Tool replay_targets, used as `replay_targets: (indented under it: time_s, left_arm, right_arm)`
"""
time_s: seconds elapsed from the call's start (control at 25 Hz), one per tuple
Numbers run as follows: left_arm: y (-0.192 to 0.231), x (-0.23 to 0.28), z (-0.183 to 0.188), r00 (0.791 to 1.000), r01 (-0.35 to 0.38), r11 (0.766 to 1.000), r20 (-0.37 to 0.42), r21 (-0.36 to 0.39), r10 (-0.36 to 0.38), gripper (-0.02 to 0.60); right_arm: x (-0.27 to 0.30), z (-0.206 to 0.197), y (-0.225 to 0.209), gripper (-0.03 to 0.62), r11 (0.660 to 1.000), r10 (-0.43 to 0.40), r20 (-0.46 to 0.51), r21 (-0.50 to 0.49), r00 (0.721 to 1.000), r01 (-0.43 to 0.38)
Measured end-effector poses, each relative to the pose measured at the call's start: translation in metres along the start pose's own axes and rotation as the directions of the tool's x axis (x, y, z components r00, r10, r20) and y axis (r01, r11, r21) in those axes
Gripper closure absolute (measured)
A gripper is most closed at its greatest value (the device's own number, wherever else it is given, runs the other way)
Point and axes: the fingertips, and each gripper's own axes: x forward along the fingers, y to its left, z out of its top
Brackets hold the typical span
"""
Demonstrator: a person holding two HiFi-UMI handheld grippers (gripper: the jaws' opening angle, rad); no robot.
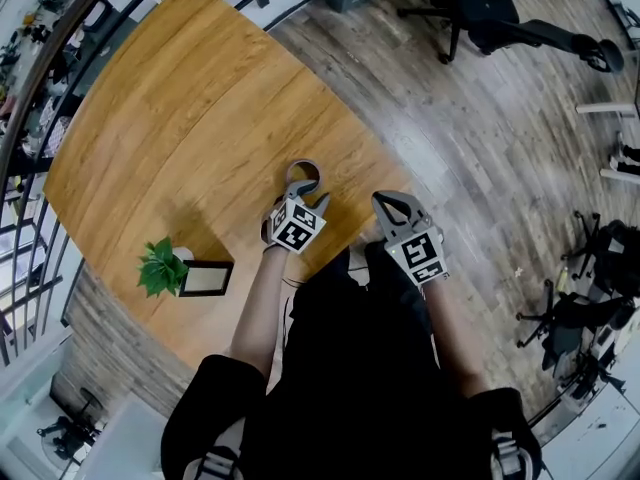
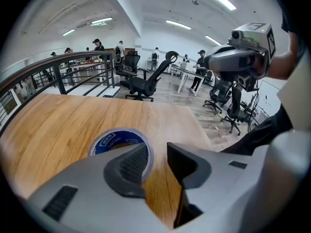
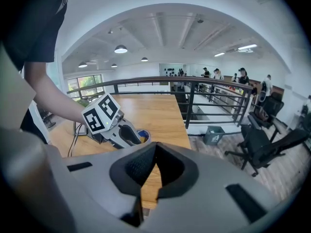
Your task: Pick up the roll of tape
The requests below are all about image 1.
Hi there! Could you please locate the black reclined office chair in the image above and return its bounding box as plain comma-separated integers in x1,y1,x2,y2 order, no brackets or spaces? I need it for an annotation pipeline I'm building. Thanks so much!
397,0,626,75

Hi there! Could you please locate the wooden table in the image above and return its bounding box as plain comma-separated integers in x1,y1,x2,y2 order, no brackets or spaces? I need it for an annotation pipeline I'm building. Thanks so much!
0,0,326,369

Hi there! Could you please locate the person's right forearm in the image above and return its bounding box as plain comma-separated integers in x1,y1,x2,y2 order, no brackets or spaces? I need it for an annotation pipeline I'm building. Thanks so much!
424,280,490,400

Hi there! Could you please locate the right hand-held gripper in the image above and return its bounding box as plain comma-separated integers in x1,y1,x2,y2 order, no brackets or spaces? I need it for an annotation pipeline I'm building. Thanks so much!
371,191,450,288

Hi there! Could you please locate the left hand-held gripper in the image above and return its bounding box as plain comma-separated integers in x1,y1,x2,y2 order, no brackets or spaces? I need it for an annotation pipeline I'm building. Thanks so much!
259,178,332,256

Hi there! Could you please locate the green plant in framed planter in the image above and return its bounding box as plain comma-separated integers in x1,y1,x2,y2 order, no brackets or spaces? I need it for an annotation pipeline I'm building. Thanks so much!
136,236,236,299

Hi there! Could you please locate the grey shoulder strap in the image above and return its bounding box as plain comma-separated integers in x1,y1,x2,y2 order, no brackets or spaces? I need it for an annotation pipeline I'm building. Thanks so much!
489,430,537,480
182,417,247,480

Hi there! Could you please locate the grey ring-shaped object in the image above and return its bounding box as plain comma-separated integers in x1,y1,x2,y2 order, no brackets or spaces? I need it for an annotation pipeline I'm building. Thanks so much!
285,158,324,195

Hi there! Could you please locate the person's black clothing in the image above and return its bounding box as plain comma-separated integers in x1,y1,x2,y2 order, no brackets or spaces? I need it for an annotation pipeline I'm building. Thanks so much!
159,240,544,480

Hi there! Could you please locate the person's left forearm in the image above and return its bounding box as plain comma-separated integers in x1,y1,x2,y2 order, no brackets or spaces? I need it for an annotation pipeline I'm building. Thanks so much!
228,247,290,385

